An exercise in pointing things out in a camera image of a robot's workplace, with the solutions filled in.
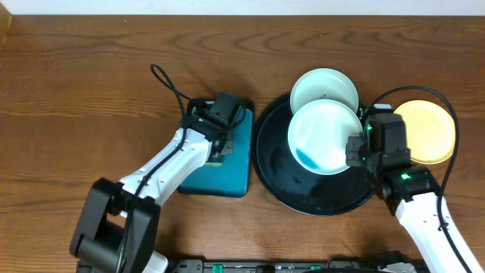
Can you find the teal rectangular tray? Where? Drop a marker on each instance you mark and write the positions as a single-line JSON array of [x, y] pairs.
[[231, 179]]

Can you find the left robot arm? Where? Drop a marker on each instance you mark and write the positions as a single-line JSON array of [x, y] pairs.
[[119, 222]]

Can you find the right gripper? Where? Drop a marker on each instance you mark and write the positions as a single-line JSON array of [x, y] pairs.
[[355, 145]]

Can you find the yellow plate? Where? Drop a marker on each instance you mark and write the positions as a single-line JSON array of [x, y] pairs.
[[430, 131]]

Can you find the pale green plate top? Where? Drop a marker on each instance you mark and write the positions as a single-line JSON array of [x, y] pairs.
[[323, 83]]

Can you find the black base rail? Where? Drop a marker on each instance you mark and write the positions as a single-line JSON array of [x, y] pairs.
[[333, 265]]

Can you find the black round tray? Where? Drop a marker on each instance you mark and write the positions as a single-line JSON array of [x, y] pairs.
[[289, 182]]

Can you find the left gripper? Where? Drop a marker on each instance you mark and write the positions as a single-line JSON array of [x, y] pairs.
[[226, 148]]

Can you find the green sponge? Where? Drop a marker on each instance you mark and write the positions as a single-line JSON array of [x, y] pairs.
[[214, 163]]

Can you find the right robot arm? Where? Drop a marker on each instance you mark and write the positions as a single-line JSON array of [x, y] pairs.
[[413, 196]]

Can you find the pale green plate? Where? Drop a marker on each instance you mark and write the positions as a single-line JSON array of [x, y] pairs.
[[323, 83], [318, 134]]

